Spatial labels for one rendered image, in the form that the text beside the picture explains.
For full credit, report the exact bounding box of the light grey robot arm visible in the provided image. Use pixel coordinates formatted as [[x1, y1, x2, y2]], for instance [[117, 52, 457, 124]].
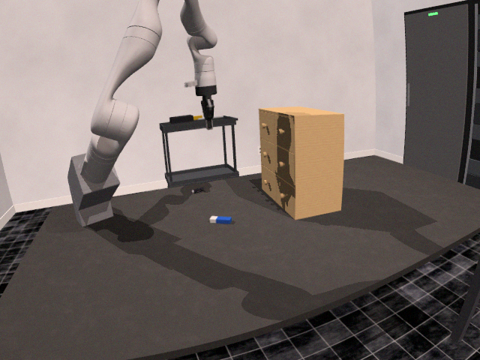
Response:
[[80, 0, 218, 184]]

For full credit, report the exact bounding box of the blue and white eraser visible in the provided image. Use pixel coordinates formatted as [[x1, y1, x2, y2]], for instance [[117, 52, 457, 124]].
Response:
[[210, 216, 232, 224]]

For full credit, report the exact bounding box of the light wooden chest of drawers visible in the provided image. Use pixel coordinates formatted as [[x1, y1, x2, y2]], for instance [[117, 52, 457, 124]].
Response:
[[259, 106, 344, 220]]

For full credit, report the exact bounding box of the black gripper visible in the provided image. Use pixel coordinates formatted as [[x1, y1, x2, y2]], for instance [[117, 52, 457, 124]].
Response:
[[195, 85, 217, 130]]

